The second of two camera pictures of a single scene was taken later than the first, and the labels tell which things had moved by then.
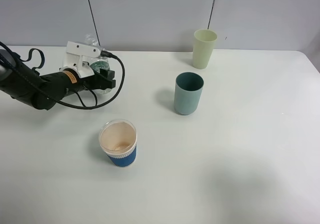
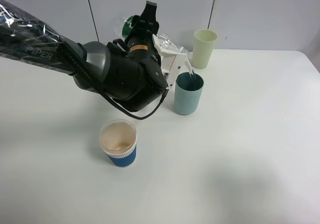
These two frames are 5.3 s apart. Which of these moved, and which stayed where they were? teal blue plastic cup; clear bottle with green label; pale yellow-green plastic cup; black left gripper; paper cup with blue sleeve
Moved: clear bottle with green label; black left gripper
Stayed: paper cup with blue sleeve; pale yellow-green plastic cup; teal blue plastic cup
